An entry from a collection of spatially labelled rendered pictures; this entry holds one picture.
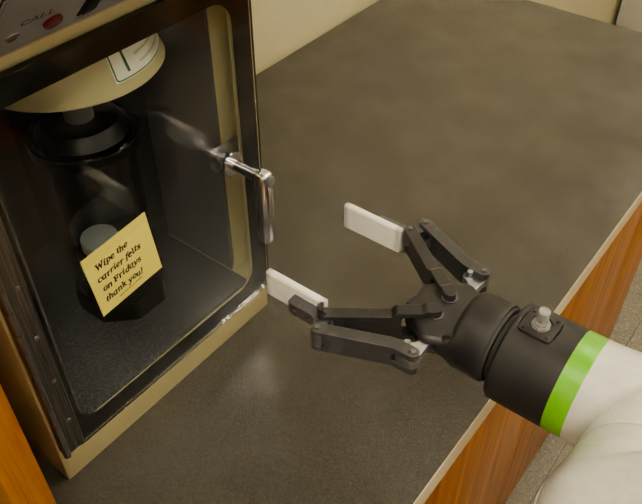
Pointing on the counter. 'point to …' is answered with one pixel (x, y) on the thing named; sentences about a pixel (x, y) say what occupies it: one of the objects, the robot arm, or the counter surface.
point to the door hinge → (24, 356)
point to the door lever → (263, 182)
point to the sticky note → (122, 264)
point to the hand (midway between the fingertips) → (320, 252)
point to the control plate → (31, 22)
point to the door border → (28, 325)
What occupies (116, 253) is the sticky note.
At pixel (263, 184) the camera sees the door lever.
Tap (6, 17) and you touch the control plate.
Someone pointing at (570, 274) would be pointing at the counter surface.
